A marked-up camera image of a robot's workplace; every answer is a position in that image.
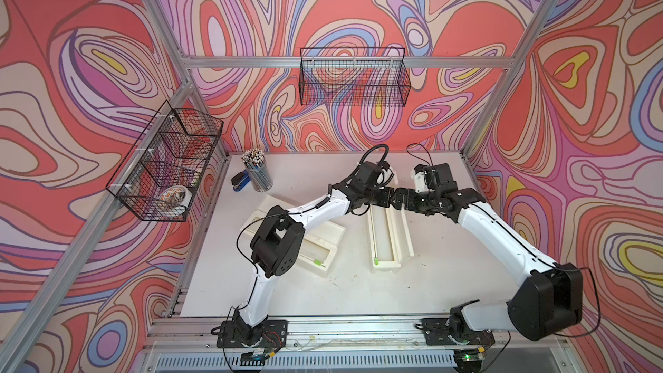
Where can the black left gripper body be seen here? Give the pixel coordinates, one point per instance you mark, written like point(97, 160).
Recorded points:
point(376, 197)

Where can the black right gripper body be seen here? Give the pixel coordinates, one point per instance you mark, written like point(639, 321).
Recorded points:
point(419, 202)

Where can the cream plastic wrap dispenser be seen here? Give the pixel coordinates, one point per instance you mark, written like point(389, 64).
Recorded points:
point(319, 246)

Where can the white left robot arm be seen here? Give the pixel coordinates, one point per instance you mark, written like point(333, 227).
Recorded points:
point(276, 245)

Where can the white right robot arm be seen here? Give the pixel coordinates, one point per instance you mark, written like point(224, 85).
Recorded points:
point(549, 298)

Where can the cup of pencils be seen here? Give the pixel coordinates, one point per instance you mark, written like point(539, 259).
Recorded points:
point(254, 161)

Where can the tape roll in basket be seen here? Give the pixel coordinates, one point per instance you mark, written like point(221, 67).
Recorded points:
point(173, 201)

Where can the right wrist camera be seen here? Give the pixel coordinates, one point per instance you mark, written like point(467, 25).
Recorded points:
point(423, 178)

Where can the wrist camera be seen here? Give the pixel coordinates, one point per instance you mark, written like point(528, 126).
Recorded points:
point(423, 178)
point(372, 175)

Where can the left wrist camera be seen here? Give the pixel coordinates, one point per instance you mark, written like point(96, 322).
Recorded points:
point(372, 175)

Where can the black wire basket back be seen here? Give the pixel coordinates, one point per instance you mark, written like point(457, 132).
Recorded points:
point(354, 76)

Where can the black wire basket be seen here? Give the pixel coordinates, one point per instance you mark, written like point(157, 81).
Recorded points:
point(174, 149)
point(354, 76)

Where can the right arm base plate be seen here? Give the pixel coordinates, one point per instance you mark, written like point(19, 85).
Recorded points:
point(452, 331)

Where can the aluminium front rail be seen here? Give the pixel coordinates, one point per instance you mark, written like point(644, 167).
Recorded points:
point(365, 343)

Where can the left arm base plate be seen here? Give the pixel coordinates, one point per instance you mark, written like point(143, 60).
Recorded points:
point(236, 334)

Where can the black wire basket left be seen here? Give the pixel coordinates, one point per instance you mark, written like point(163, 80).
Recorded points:
point(174, 149)

